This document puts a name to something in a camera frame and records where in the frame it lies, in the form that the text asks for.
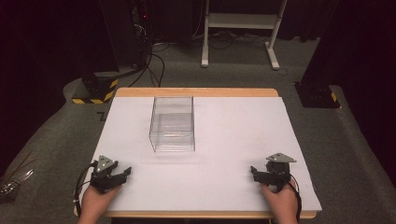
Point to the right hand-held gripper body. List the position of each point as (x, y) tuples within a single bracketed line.
[(277, 174)]

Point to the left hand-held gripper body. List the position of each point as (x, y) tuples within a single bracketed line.
[(104, 177)]

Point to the person's left hand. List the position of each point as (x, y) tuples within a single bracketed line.
[(95, 200)]

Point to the person's right hand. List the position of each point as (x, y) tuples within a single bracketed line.
[(283, 202)]

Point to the white paper sheet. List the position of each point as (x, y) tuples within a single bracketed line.
[(224, 155)]

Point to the clear plastic box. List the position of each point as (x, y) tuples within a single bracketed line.
[(172, 124)]

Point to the black yellow striped stand base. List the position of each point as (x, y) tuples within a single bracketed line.
[(99, 90)]

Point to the clear bag of shiny items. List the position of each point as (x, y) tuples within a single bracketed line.
[(12, 183)]

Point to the black equipment tower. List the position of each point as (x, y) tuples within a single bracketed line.
[(124, 31)]

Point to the white metal stand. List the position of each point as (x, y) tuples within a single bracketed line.
[(241, 21)]

